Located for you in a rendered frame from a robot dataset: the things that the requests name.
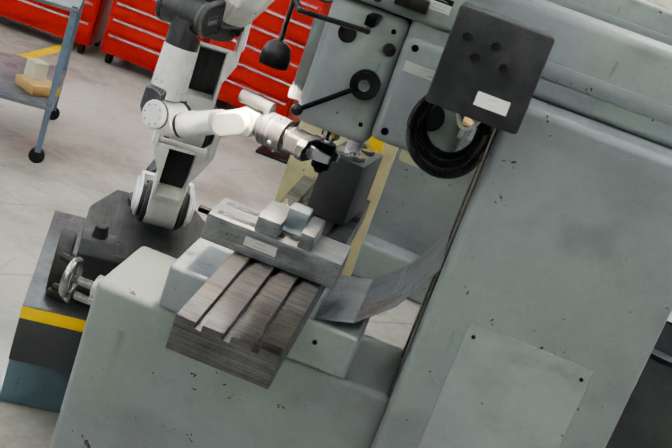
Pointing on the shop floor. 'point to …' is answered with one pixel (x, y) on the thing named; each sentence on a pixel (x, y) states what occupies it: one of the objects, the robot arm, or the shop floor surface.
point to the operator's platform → (45, 332)
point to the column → (541, 292)
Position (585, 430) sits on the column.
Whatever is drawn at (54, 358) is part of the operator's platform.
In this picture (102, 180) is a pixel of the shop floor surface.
